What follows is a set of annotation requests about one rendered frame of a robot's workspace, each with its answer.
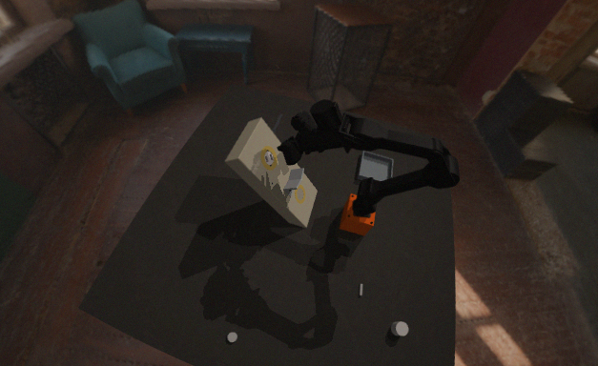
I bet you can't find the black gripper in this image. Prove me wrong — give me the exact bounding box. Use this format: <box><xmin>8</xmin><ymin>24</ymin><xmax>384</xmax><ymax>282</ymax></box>
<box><xmin>277</xmin><ymin>130</ymin><xmax>327</xmax><ymax>166</ymax></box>

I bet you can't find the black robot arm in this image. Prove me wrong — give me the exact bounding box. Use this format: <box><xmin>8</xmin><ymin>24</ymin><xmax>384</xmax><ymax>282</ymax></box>
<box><xmin>291</xmin><ymin>99</ymin><xmax>460</xmax><ymax>217</ymax></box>

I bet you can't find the white cylinder with two slots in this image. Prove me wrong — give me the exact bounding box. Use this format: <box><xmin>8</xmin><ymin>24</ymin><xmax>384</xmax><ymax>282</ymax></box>
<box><xmin>264</xmin><ymin>152</ymin><xmax>274</xmax><ymax>165</ymax></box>

